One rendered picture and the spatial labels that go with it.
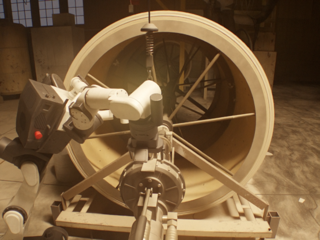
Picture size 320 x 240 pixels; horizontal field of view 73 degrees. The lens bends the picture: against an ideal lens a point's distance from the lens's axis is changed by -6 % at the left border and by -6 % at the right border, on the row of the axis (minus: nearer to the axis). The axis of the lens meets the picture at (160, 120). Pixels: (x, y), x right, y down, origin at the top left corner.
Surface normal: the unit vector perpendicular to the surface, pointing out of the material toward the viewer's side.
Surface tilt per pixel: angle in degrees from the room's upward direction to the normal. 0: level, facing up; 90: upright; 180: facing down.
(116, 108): 112
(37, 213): 0
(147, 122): 68
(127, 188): 90
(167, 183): 90
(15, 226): 90
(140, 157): 55
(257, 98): 90
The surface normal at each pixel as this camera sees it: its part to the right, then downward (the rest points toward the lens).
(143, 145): -0.07, 0.68
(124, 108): -0.50, 0.60
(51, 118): 0.64, 0.54
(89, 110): 0.82, 0.09
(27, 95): -0.54, -0.19
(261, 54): -0.07, 0.30
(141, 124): -0.03, -0.04
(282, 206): 0.00, -0.95
